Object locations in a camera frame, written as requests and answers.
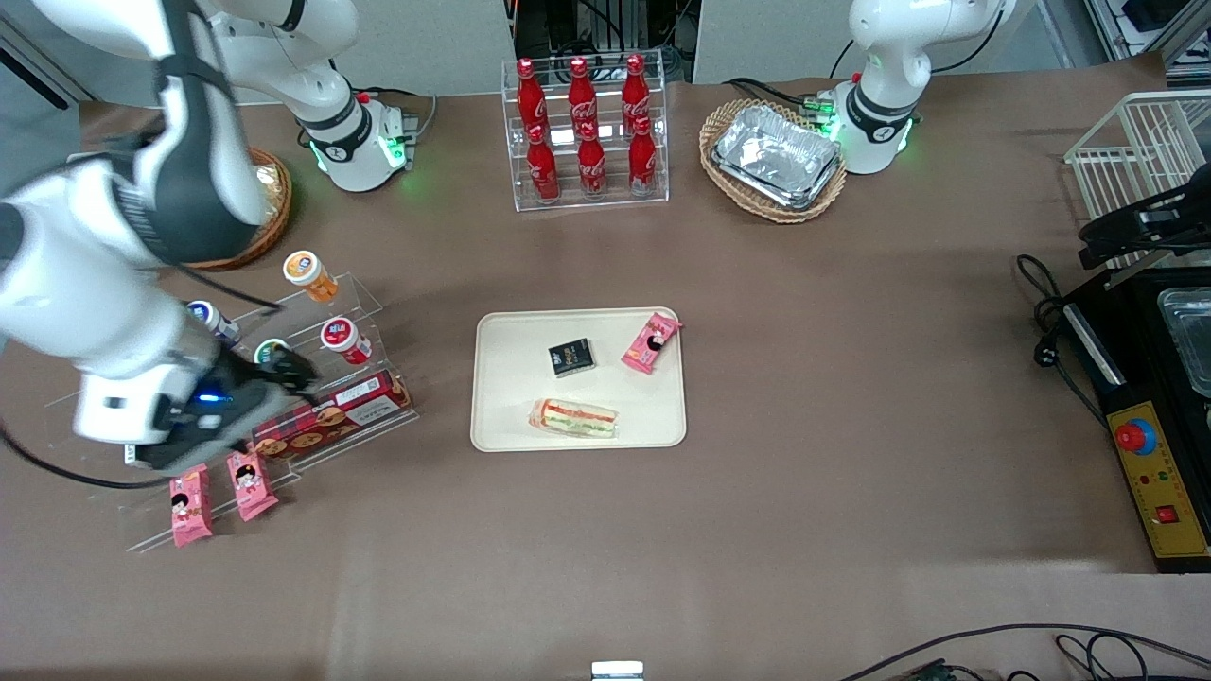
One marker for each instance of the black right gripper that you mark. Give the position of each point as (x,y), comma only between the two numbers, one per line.
(254,386)

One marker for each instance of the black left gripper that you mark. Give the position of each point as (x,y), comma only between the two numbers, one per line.
(1152,220)

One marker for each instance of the triangle sandwich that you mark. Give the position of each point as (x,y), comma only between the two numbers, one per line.
(577,419)

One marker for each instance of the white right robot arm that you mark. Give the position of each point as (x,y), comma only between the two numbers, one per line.
(85,284)

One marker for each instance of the steel tray insert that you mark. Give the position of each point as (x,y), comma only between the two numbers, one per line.
(1190,336)

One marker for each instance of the beige plastic tray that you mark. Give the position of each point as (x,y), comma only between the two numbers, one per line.
(577,331)

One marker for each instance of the red lid can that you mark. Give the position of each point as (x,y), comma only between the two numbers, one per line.
(342,340)

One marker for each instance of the red tartan cookie box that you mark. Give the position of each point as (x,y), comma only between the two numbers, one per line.
(341,411)

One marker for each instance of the blue lid can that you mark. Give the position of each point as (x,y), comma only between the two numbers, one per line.
(216,320)

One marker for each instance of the orange lid can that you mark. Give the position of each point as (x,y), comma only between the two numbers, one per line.
(307,273)

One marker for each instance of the clear acrylic tiered stand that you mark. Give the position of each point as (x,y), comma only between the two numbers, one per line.
(364,303)

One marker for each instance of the pink snack packet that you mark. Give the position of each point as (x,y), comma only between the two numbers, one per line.
(252,482)
(190,506)
(650,344)

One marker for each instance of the black sealing machine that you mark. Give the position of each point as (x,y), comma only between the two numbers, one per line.
(1145,378)

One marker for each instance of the brown wicker snack basket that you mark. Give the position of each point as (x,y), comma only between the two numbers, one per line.
(274,213)

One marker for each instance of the red emergency stop button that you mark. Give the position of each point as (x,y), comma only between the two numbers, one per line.
(1135,436)

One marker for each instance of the yellow control panel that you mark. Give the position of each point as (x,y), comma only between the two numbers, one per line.
(1168,492)

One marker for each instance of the small black box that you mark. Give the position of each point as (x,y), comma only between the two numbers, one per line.
(571,357)

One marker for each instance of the red cola bottle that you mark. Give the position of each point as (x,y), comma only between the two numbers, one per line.
(543,170)
(635,93)
(591,168)
(582,96)
(642,163)
(531,99)

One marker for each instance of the light wicker basket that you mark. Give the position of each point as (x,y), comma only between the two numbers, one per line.
(771,213)

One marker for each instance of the stacked aluminium foil trays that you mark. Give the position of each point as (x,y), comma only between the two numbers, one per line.
(776,151)

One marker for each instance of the clear acrylic bottle rack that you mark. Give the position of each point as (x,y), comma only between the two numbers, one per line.
(613,199)

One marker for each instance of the dark equipment rack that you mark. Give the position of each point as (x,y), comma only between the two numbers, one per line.
(605,24)

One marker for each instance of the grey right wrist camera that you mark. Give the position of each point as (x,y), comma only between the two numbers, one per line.
(180,452)

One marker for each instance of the aluminium frame equipment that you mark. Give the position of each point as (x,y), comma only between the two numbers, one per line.
(1149,28)

